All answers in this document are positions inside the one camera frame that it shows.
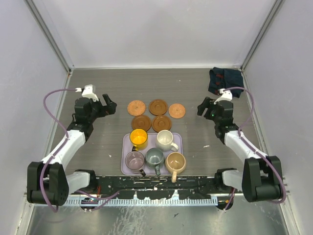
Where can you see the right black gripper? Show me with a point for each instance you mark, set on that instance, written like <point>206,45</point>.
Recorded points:
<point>207,104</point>

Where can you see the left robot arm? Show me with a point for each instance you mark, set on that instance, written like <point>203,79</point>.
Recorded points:
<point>47,182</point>

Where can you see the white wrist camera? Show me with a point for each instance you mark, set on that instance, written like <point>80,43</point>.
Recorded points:
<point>88,92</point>
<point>225,95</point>

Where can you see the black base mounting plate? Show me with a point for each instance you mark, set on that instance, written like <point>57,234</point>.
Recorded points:
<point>153,187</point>

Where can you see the right aluminium frame post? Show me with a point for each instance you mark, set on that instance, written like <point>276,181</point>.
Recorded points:
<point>265,26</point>

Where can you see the yellow glass mug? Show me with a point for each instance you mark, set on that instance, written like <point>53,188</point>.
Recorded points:
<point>139,139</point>

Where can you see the lavender plastic tray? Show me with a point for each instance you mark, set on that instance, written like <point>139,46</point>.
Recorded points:
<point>127,148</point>

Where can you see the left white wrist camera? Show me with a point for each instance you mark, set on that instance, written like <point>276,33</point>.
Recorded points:
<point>88,92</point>

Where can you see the woven rattan coaster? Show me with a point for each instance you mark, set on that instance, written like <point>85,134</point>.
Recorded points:
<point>177,110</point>
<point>136,108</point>

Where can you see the aluminium frame post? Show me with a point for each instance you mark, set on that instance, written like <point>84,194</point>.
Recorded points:
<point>265,26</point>
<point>42,16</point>

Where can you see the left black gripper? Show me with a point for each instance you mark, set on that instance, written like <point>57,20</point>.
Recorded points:
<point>105,110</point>

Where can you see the left aluminium frame post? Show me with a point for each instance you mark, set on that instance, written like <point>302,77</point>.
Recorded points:
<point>42,16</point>

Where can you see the beige ceramic mug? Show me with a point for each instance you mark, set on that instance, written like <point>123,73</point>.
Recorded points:
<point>175,164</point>

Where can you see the clear purple glass mug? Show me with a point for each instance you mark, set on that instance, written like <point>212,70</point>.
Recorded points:
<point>135,162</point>

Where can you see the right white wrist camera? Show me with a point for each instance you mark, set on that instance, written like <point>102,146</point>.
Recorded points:
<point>225,95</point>

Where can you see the wooden coaster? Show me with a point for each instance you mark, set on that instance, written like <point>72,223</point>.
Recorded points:
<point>158,107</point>
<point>141,122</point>
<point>160,123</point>

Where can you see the white ceramic mug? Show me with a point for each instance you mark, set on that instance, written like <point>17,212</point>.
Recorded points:
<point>165,141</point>

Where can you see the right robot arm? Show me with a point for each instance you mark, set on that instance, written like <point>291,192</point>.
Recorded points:
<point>261,178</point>

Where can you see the grey green ceramic mug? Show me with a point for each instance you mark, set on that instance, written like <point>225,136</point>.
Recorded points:
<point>154,159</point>

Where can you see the slotted white cable duct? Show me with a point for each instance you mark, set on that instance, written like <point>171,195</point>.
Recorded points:
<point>173,201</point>

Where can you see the dark blue folded cloth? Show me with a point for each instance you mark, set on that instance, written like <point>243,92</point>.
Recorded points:
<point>224,79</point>

